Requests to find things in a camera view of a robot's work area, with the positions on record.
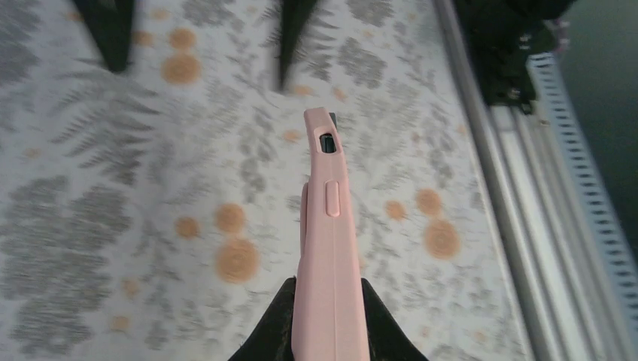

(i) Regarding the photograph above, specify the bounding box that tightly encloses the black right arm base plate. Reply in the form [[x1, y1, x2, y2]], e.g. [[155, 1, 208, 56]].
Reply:
[[452, 0, 573, 114]]

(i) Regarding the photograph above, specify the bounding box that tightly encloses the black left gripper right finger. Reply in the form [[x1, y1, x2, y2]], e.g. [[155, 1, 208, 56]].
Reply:
[[361, 278, 428, 361]]

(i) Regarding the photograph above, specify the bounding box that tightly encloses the floral patterned table mat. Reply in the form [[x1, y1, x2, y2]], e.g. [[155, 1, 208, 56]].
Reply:
[[1, 1, 533, 360]]

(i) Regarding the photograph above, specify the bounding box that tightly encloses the aluminium mounting rail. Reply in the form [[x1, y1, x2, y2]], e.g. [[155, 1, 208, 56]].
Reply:
[[433, 0, 624, 361]]

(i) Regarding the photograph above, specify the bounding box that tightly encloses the perforated cable duct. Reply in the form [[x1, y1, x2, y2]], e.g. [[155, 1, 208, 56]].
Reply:
[[527, 53, 637, 342]]

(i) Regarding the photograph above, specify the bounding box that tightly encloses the pink phone case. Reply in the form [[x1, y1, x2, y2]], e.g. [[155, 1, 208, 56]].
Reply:
[[291, 108, 370, 360]]

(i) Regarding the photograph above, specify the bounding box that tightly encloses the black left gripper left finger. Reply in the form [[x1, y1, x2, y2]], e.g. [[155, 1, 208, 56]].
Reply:
[[229, 277, 296, 361]]

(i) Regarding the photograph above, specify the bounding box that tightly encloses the dark green smartphone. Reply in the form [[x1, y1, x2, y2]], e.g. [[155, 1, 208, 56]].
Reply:
[[319, 112, 337, 153]]

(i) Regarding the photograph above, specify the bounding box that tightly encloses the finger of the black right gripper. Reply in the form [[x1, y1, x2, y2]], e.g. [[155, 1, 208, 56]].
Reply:
[[278, 0, 318, 91], [72, 0, 136, 74]]

